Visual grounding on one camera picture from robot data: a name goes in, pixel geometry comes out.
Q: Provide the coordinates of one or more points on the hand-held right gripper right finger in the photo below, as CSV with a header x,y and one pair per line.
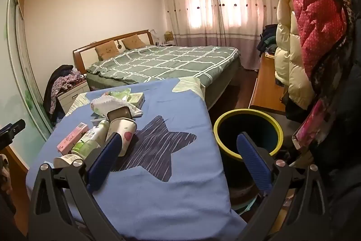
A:
x,y
253,162

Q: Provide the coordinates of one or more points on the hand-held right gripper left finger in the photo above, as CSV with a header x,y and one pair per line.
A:
x,y
105,162

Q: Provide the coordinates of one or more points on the green white plastic bottle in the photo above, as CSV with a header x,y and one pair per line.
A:
x,y
90,139

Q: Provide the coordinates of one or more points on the white pink print paper cup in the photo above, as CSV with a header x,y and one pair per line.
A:
x,y
128,133

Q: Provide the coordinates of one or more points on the white labelled plastic container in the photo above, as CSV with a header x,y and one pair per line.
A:
x,y
66,159

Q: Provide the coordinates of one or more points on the pink carton box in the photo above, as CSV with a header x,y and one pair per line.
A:
x,y
70,139

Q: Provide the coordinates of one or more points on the yellow rimmed waste bin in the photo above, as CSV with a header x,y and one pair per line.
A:
x,y
239,122

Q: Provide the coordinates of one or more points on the metal tin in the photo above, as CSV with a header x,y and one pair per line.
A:
x,y
120,114

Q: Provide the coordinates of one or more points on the white tissue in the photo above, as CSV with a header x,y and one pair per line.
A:
x,y
103,105

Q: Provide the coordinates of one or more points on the pale green carton box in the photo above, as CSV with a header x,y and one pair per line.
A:
x,y
135,99

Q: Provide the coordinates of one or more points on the light green packet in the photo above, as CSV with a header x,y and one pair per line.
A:
x,y
120,93

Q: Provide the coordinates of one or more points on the glass wardrobe sliding door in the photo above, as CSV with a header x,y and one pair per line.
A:
x,y
19,74

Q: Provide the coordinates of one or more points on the pink floral garment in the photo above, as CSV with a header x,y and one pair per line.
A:
x,y
310,125

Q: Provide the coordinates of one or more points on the pile of clothes on nightstand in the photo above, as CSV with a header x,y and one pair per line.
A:
x,y
56,80

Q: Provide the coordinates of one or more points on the white nightstand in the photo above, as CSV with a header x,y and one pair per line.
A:
x,y
70,97

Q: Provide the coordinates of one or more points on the blue star print tablecloth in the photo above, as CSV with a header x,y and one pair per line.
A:
x,y
183,173

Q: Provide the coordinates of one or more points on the wooden side desk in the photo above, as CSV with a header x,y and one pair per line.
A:
x,y
265,88

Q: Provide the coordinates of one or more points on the black jacket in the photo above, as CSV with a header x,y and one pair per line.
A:
x,y
344,116

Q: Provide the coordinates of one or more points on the cream puffer jacket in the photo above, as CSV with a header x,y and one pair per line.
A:
x,y
290,60

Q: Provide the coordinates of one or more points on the wooden bed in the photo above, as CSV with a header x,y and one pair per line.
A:
x,y
84,53

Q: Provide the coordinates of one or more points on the brown pillow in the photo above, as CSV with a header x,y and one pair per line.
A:
x,y
132,42
107,50

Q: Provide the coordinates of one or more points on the hanging headboard charm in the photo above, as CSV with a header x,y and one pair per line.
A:
x,y
119,44

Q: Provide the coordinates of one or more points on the green plaid duvet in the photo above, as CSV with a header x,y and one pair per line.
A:
x,y
169,60

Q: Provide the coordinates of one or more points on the pile of dark clothes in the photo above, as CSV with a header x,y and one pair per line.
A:
x,y
268,37

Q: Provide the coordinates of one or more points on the yellow woven lamp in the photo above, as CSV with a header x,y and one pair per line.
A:
x,y
168,36

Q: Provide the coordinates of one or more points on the red puffer jacket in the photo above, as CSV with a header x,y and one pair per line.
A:
x,y
316,18

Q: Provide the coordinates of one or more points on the pink white curtains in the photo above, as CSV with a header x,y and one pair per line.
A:
x,y
197,3

